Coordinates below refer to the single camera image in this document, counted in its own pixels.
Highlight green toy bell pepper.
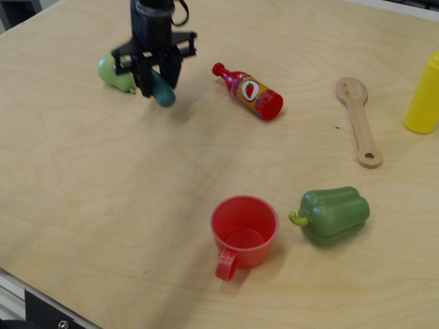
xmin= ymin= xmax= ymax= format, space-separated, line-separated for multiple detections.
xmin=288 ymin=186 xmax=370 ymax=247

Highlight dark green toy cucumber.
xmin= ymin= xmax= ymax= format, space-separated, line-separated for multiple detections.
xmin=152 ymin=69 xmax=176 ymax=108

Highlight black corner bracket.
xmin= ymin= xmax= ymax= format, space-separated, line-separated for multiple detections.
xmin=25 ymin=289 xmax=99 ymax=329

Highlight light green toy pear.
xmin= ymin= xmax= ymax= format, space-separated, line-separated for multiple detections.
xmin=97 ymin=53 xmax=136 ymax=94

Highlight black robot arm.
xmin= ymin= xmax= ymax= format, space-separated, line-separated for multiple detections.
xmin=110 ymin=1 xmax=197 ymax=97

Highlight wooden spoon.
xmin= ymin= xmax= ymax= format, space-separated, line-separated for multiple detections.
xmin=335 ymin=77 xmax=383 ymax=169

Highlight yellow plastic bottle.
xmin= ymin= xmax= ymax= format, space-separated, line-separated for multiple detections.
xmin=404 ymin=51 xmax=438 ymax=134

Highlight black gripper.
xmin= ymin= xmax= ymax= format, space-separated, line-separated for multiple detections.
xmin=111 ymin=12 xmax=197 ymax=98

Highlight red toy ketchup bottle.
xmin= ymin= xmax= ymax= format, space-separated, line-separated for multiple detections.
xmin=212 ymin=63 xmax=283 ymax=121

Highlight red plastic cup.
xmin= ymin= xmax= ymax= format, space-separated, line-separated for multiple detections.
xmin=211 ymin=195 xmax=279 ymax=281

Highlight black cable loop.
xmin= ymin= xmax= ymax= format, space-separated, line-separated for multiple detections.
xmin=170 ymin=0 xmax=190 ymax=27

